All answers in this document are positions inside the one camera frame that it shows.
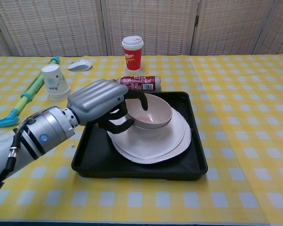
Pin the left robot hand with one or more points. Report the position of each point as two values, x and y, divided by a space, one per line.
96 101

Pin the white paper plate with notch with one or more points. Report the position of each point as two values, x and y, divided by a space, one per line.
136 146

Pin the plain beige bowl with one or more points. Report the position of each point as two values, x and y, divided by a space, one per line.
148 131

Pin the beige bowl with pink stain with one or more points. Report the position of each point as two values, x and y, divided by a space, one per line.
158 110

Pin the black square tray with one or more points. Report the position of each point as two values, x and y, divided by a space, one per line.
96 160

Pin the white computer mouse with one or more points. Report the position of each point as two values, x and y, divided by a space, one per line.
80 66

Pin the white paper cup stack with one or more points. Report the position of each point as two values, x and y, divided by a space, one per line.
55 84

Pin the brown drink bottle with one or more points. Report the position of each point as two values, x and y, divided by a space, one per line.
141 82

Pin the red cup with white lid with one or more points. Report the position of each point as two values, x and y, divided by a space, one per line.
132 57

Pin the green blue toy water pump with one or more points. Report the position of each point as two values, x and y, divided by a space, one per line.
29 93

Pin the woven folding screen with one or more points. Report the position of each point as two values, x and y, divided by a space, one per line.
61 26

